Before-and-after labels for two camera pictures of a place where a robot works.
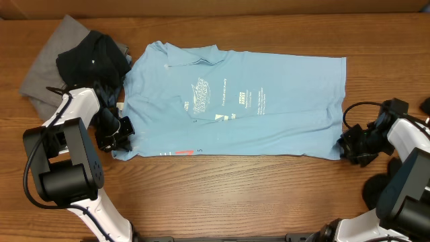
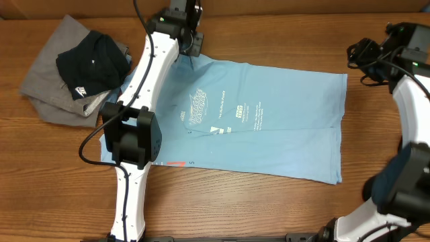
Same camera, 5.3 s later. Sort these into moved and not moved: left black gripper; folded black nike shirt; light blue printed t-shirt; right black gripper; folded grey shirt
Moved: right black gripper; light blue printed t-shirt; left black gripper
Not moved: folded grey shirt; folded black nike shirt
